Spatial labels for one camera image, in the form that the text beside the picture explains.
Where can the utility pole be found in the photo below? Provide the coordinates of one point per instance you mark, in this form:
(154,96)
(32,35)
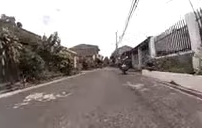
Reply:
(116,46)

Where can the pale wall with dark railing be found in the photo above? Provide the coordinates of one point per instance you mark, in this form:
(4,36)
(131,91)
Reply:
(175,60)

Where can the distant building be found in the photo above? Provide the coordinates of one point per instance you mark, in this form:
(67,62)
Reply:
(122,50)

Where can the person on motorcycle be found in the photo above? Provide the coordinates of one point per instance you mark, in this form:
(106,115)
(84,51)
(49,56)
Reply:
(124,65)

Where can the building with dark roof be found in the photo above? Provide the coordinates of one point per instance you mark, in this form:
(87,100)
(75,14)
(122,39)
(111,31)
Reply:
(25,35)

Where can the row of green bushes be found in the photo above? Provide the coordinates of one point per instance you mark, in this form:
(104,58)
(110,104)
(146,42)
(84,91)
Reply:
(32,60)

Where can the grey-roofed house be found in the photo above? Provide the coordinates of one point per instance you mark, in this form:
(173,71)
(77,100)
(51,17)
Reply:
(85,50)

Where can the pale concrete kerb strip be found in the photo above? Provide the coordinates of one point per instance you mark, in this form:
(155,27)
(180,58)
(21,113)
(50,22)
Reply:
(29,87)

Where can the pale concrete pavement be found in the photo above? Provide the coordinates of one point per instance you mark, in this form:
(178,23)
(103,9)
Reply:
(189,81)

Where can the grey asphalt road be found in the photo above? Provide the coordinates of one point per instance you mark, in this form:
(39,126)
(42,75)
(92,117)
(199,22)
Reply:
(102,100)

